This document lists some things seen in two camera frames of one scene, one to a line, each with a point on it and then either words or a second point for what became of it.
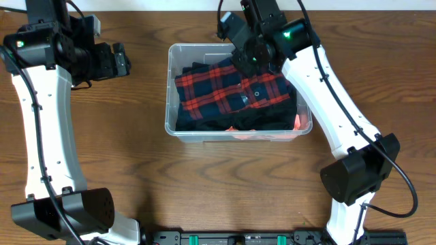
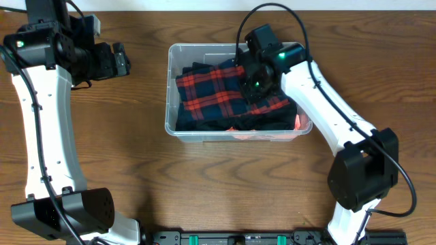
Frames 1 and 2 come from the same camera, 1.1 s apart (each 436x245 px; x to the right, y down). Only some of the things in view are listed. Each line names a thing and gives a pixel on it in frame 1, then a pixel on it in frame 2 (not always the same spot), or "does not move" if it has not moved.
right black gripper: (252, 69) → (253, 93)
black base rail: (269, 237) does not move
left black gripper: (118, 60) does not move
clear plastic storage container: (209, 100) does not move
